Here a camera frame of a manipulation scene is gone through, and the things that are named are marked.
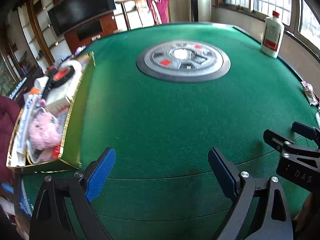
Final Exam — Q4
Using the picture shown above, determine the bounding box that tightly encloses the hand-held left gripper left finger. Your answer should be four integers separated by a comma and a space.
29, 147, 117, 240

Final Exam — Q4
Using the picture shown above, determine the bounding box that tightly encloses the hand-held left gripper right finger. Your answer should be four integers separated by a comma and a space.
208, 147, 293, 240

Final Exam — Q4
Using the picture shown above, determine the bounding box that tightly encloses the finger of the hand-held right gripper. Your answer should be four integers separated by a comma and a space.
292, 121, 320, 140
264, 129, 295, 153

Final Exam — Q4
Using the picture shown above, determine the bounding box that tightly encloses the green cardboard box gold edge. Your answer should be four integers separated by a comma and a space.
5, 51, 96, 174

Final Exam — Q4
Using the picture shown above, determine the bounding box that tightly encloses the crumpled snack wrapper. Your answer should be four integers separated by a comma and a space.
300, 80, 319, 105

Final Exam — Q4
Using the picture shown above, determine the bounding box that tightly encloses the pink plush toy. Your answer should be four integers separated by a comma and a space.
28, 110, 63, 153

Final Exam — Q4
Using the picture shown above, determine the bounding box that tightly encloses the blue white plastic bag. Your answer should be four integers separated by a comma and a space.
15, 180, 34, 218

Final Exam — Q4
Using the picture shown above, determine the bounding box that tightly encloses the long white blue tube box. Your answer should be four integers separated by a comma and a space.
15, 90, 44, 153

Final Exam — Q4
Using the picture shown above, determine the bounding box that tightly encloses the large white bottle red cap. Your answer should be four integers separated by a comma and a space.
260, 10, 285, 59

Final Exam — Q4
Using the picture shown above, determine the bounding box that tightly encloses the black tape roll red core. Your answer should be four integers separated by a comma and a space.
49, 66, 77, 88

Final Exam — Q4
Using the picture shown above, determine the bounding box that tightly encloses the round mahjong table control panel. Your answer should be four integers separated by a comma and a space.
136, 40, 231, 83

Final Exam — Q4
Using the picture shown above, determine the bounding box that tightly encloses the dark mahjong table with tiles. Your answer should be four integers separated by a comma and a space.
7, 75, 33, 100

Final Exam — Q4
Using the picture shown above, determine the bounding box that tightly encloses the brown wooden television cabinet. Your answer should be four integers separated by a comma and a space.
64, 12, 118, 55

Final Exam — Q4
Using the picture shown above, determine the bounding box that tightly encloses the tall standing air conditioner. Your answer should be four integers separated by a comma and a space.
188, 0, 213, 23

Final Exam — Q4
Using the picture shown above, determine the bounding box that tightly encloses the wooden chair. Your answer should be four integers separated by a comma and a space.
115, 0, 150, 30

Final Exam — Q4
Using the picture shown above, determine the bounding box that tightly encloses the black flat television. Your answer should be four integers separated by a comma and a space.
47, 0, 117, 37

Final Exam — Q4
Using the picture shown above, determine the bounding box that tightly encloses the magenta fringed cloth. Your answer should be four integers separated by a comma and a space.
146, 0, 169, 25

